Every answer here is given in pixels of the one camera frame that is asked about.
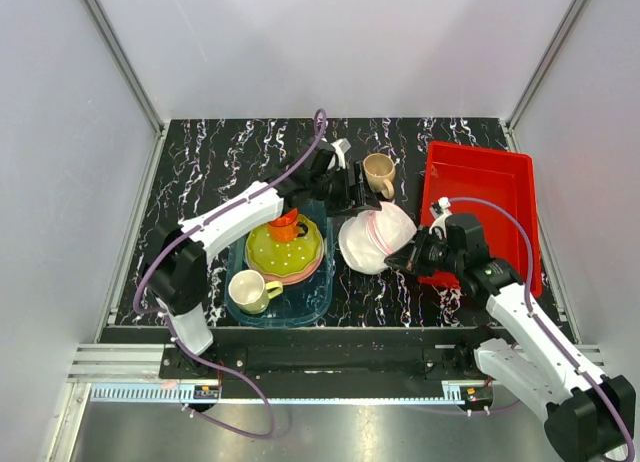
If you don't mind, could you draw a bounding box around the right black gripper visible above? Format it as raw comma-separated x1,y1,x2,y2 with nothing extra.
384,226,464,278

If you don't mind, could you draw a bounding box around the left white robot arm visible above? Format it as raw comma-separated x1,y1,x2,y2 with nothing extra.
133,139,381,378

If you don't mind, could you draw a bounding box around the red plastic bin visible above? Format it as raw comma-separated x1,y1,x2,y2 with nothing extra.
421,141,543,297

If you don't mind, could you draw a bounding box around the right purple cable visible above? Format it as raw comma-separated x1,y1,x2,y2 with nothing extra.
447,196,634,461

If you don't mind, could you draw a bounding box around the orange cup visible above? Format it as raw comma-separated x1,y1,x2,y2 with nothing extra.
267,209,308,243

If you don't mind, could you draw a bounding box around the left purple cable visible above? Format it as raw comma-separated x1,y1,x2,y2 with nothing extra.
132,107,329,439

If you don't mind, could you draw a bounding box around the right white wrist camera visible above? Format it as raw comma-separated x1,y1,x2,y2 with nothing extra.
429,197,452,240

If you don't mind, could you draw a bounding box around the beige ceramic mug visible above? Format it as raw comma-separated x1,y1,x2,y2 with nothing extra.
363,153,396,200

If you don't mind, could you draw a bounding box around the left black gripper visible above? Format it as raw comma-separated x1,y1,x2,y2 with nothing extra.
309,162,381,218

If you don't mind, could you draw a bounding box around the yellow-green dotted plate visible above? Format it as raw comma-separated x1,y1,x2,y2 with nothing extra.
245,215,324,277

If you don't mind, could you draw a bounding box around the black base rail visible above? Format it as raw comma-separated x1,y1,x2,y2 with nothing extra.
158,326,531,402

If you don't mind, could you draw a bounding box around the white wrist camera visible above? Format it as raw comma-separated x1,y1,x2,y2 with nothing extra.
331,138,351,169
429,197,452,240

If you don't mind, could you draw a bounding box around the pink plate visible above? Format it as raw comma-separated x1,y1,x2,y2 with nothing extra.
261,255,324,286

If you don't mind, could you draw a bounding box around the teal transparent tray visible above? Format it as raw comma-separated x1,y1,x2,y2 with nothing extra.
225,201,334,328

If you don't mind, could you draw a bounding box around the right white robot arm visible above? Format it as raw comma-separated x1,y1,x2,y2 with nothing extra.
385,212,637,461

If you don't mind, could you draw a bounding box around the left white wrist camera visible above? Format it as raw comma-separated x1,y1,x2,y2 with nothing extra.
331,138,351,169

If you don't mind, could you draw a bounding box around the pale yellow mug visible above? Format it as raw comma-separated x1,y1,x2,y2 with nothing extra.
229,270,284,315

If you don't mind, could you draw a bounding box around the purple cable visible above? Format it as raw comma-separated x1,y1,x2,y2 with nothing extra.
132,107,329,439
447,196,634,461

